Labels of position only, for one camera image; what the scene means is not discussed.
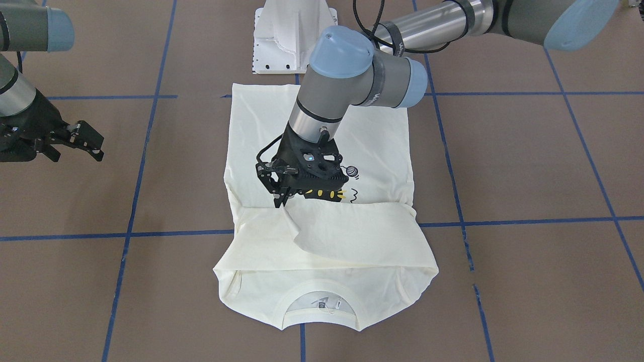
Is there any cream long-sleeve cat shirt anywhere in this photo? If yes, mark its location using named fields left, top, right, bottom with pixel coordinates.
left=214, top=84, right=439, bottom=331

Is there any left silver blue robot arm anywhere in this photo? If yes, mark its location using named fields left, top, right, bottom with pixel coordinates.
left=256, top=1, right=618, bottom=208

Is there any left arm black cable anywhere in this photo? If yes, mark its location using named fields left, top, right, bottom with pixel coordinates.
left=352, top=0, right=453, bottom=55

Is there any white camera pedestal column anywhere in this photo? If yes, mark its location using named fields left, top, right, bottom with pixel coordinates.
left=252, top=1, right=338, bottom=74

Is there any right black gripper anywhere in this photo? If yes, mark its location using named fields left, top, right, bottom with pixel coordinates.
left=1, top=93, right=104, bottom=162

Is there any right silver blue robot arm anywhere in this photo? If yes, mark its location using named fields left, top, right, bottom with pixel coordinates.
left=1, top=1, right=104, bottom=162

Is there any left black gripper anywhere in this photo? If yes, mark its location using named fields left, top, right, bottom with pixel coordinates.
left=256, top=126, right=348, bottom=209

